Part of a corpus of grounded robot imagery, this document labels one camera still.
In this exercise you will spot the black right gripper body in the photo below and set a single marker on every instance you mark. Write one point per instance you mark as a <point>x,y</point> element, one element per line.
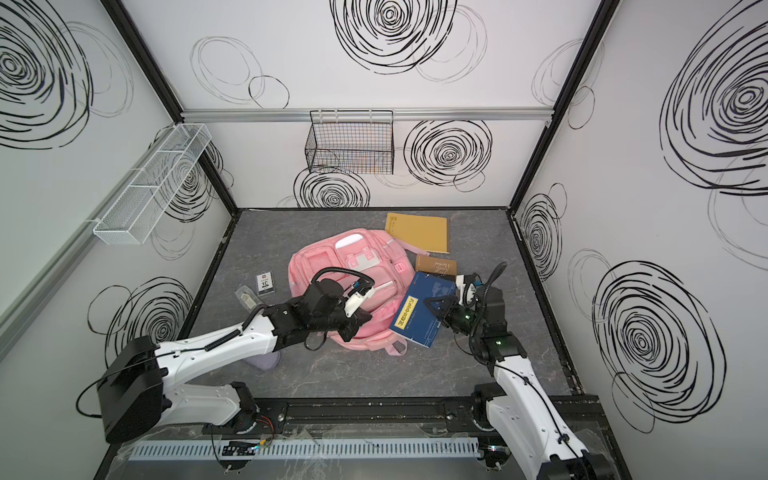
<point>447,309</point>

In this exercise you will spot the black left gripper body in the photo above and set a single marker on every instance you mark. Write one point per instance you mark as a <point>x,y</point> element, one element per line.
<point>349,326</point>

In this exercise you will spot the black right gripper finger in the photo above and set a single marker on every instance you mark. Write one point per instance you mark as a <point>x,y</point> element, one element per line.
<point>444,318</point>
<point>441,302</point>

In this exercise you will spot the blue book with yellow label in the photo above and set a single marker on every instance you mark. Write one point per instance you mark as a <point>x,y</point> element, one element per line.
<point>413,319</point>

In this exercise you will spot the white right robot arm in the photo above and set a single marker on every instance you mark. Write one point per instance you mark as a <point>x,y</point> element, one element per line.
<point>538,438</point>

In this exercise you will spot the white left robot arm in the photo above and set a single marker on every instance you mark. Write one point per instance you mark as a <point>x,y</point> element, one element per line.
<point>152,384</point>

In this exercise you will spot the brown and black book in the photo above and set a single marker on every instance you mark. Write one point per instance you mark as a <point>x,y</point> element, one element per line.
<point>436,266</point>

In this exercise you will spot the small white card packet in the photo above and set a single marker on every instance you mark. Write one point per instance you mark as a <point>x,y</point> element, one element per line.
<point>265,283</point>

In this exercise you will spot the yellow padded envelope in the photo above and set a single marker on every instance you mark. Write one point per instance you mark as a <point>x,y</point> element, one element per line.
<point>428,233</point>

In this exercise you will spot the clear plastic case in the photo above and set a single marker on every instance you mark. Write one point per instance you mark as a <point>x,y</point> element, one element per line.
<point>248,298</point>

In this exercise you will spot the purple eraser pouch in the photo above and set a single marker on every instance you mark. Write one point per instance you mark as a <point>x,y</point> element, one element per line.
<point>265,361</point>

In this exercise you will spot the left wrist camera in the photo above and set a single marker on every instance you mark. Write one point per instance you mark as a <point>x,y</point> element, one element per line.
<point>355,301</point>

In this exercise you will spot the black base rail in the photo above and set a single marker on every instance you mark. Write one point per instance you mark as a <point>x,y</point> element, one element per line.
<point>360,414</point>

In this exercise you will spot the white slotted cable duct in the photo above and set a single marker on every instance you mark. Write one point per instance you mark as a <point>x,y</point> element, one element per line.
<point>306,449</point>

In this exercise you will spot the black wire wall basket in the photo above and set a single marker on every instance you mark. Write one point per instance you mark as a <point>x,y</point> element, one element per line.
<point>352,140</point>

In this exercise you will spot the white mesh wall shelf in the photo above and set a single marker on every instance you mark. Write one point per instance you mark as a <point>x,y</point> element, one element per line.
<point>168,183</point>

